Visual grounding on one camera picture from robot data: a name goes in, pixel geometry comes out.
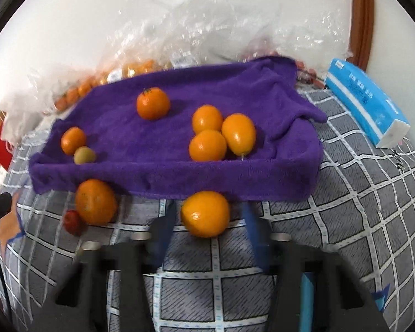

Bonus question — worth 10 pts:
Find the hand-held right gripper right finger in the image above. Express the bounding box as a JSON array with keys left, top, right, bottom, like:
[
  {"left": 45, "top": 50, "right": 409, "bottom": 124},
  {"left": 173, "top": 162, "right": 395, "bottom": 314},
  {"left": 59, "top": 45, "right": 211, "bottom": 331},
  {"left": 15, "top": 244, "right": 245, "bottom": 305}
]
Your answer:
[{"left": 242, "top": 202, "right": 391, "bottom": 332}]

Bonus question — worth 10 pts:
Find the brown wooden door frame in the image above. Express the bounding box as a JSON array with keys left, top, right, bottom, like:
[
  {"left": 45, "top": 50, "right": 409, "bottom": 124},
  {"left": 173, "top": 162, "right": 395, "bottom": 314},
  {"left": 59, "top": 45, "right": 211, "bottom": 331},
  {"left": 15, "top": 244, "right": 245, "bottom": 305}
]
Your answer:
[{"left": 349, "top": 0, "right": 374, "bottom": 73}]

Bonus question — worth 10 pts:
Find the large orange with stem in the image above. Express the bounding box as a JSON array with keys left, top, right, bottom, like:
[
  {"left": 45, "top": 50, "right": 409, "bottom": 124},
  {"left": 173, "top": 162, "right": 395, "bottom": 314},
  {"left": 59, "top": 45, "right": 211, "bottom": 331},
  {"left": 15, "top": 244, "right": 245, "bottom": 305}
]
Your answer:
[{"left": 75, "top": 179, "right": 118, "bottom": 225}]

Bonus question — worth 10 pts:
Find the pile of bagged kumquats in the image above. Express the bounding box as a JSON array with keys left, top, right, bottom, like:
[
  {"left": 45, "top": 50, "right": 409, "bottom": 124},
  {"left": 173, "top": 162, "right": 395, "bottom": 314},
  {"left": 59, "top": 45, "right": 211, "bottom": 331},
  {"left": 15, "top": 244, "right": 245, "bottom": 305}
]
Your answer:
[{"left": 119, "top": 59, "right": 161, "bottom": 78}]

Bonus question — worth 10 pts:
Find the small red fruit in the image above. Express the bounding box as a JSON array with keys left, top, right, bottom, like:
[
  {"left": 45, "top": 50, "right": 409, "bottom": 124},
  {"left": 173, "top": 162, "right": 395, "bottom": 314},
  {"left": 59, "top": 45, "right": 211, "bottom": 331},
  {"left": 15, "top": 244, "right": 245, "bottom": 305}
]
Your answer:
[{"left": 63, "top": 209, "right": 87, "bottom": 236}]

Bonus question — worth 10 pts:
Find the pile of bagged mandarins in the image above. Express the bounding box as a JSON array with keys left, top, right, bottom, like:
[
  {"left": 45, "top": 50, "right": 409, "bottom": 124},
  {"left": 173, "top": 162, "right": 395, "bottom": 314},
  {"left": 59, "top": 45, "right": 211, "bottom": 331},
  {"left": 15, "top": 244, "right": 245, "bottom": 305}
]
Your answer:
[{"left": 53, "top": 74, "right": 106, "bottom": 111}]

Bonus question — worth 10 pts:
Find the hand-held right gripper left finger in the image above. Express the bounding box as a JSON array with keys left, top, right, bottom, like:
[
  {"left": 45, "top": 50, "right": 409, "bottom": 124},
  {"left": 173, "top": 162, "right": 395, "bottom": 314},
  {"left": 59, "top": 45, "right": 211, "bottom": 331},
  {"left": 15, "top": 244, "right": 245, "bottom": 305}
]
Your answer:
[{"left": 28, "top": 202, "right": 178, "bottom": 332}]

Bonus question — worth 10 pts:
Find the blue tissue pack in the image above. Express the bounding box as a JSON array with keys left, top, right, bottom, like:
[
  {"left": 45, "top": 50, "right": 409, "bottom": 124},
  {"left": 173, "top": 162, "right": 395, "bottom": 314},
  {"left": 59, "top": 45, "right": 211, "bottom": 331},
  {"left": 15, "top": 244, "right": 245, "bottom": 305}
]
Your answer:
[{"left": 324, "top": 58, "right": 411, "bottom": 149}]

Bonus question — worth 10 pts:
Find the white plastic bag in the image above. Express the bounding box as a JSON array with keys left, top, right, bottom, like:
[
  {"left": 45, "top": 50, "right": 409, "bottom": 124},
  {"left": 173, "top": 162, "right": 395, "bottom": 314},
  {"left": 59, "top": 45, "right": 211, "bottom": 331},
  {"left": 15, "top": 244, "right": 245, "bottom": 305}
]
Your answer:
[{"left": 2, "top": 107, "right": 42, "bottom": 144}]

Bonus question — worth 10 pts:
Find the small yellow fruit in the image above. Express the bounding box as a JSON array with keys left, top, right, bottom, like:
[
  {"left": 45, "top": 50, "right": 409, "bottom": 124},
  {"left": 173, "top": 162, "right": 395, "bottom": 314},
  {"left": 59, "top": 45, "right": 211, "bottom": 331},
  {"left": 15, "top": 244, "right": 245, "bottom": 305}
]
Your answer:
[{"left": 73, "top": 146, "right": 97, "bottom": 164}]

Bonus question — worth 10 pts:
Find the purple towel lined tray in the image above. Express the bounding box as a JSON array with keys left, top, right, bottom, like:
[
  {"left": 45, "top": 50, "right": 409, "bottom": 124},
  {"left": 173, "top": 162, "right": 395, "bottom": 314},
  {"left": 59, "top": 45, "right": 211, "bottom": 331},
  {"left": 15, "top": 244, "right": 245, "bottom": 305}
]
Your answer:
[{"left": 28, "top": 55, "right": 328, "bottom": 203}]

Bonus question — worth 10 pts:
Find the pile of bagged red fruits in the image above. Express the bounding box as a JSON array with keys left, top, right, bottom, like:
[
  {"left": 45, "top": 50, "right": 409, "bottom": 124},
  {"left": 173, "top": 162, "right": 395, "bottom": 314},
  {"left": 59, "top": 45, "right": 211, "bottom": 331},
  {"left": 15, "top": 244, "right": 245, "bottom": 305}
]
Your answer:
[{"left": 294, "top": 59, "right": 325, "bottom": 90}]

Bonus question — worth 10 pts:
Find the grey checked blanket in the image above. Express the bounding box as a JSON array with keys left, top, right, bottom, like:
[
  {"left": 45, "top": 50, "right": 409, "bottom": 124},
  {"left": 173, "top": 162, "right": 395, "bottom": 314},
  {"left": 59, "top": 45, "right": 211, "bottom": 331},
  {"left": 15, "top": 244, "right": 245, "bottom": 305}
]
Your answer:
[{"left": 0, "top": 86, "right": 415, "bottom": 332}]

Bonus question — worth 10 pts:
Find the clear plastic bag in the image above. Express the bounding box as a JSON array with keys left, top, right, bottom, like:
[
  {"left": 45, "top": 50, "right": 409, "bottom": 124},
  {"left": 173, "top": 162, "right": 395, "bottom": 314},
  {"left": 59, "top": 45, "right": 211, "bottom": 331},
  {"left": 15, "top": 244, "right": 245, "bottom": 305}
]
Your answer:
[
  {"left": 24, "top": 60, "right": 111, "bottom": 118},
  {"left": 107, "top": 0, "right": 236, "bottom": 80},
  {"left": 228, "top": 0, "right": 353, "bottom": 77}
]

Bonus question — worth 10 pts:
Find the medium orange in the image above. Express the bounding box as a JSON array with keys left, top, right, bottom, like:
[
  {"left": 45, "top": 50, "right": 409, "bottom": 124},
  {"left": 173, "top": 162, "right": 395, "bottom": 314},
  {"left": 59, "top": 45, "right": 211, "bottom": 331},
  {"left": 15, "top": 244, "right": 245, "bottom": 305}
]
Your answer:
[{"left": 61, "top": 126, "right": 87, "bottom": 155}]

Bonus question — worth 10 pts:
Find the small oval orange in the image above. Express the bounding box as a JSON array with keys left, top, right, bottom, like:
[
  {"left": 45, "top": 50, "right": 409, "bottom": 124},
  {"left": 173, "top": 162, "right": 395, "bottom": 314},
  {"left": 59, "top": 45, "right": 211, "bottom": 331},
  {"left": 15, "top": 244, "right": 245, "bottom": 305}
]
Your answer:
[{"left": 221, "top": 113, "right": 256, "bottom": 156}]

